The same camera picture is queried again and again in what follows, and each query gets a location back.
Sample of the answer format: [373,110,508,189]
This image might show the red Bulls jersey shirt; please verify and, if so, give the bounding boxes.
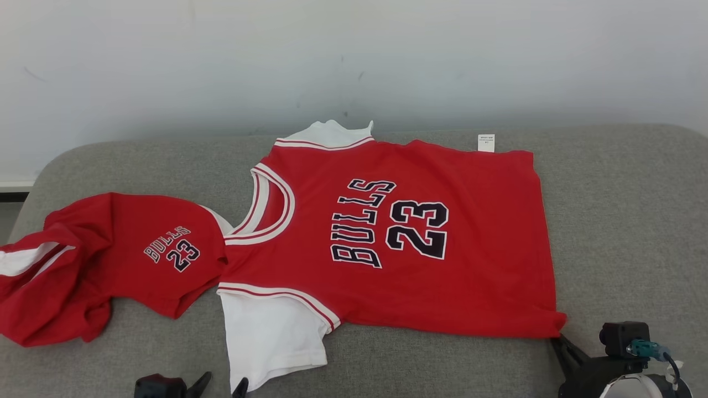
[217,119,568,393]

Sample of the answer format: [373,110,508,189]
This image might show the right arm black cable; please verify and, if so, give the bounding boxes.
[663,354,686,390]

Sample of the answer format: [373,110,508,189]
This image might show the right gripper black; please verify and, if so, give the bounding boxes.
[551,334,649,398]

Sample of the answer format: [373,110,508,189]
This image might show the red Bulls shorts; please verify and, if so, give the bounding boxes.
[0,192,233,348]

